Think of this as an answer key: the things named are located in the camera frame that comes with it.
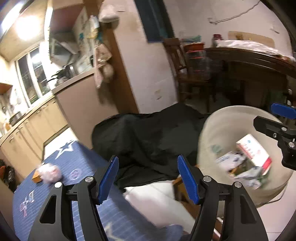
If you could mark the wooden cutting board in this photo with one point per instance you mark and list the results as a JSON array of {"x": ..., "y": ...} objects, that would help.
[{"x": 249, "y": 37}]

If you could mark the steel range hood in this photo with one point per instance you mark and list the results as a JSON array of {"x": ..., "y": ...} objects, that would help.
[{"x": 60, "y": 51}]

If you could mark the wooden chair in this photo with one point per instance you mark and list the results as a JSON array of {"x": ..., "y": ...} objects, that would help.
[{"x": 175, "y": 60}]

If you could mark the clear pink plastic bag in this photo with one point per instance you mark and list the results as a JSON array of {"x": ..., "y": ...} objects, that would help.
[{"x": 49, "y": 173}]

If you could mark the yellow oil bottle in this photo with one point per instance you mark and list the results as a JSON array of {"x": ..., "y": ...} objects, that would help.
[{"x": 7, "y": 125}]

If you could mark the dark wooden table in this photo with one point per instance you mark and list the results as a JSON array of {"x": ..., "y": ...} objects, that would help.
[{"x": 254, "y": 69}]

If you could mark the red basin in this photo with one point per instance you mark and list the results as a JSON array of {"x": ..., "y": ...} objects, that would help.
[{"x": 194, "y": 47}]

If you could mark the jar with red lid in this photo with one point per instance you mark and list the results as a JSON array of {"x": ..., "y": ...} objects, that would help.
[{"x": 217, "y": 40}]

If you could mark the white hanging plastic bag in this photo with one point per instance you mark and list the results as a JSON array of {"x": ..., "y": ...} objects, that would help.
[{"x": 108, "y": 14}]

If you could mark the white blue-print wipe packet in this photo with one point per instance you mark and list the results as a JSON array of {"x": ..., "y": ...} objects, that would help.
[{"x": 229, "y": 160}]

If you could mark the beige wall cabinet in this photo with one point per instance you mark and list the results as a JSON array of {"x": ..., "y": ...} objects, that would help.
[
  {"x": 67, "y": 16},
  {"x": 4, "y": 88}
]

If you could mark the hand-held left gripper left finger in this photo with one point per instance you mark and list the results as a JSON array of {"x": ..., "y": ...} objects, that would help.
[{"x": 107, "y": 183}]

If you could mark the kitchen window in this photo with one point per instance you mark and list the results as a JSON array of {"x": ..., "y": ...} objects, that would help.
[{"x": 30, "y": 76}]

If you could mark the black cloth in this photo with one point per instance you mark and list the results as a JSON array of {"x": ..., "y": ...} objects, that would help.
[{"x": 143, "y": 139}]

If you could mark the clear plastic storage container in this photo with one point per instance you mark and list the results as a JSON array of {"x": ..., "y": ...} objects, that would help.
[{"x": 196, "y": 63}]

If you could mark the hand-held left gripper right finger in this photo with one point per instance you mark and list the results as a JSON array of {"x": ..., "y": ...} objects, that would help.
[{"x": 188, "y": 180}]

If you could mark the clear hanging plastic bag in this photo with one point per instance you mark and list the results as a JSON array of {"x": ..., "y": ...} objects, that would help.
[{"x": 92, "y": 25}]

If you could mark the teal plastic bag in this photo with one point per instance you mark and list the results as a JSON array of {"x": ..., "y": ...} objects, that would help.
[{"x": 192, "y": 39}]

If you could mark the metal cooking pot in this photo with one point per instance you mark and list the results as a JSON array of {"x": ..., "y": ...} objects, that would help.
[{"x": 15, "y": 118}]

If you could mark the white crumpled sheet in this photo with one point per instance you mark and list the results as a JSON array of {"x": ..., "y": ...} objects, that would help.
[{"x": 249, "y": 46}]

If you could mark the black plastic bags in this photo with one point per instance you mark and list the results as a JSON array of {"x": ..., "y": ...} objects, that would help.
[{"x": 8, "y": 176}]

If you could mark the gold cardboard box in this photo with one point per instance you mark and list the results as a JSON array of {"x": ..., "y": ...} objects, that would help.
[{"x": 35, "y": 178}]

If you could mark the dark blue window curtain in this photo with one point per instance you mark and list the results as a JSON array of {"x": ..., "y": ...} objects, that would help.
[{"x": 152, "y": 20}]

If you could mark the beige base kitchen cabinets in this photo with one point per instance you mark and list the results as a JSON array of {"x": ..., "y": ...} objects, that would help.
[{"x": 46, "y": 120}]

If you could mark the steel kettle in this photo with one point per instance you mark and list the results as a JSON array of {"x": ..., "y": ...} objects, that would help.
[{"x": 71, "y": 71}]

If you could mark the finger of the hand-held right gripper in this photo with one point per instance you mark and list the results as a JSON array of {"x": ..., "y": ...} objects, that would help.
[
  {"x": 281, "y": 109},
  {"x": 268, "y": 127}
]

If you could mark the black wok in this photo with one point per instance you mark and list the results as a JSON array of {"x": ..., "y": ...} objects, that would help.
[{"x": 57, "y": 77}]

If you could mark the white plastic bucket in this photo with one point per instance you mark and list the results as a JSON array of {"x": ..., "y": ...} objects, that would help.
[{"x": 215, "y": 129}]

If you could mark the brown wooden door frame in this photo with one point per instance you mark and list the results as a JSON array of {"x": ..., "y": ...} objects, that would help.
[{"x": 124, "y": 81}]

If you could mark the white long cardboard box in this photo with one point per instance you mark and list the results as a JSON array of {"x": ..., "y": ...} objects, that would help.
[{"x": 254, "y": 150}]

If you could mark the ceiling light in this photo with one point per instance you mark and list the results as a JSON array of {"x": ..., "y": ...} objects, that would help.
[{"x": 27, "y": 29}]

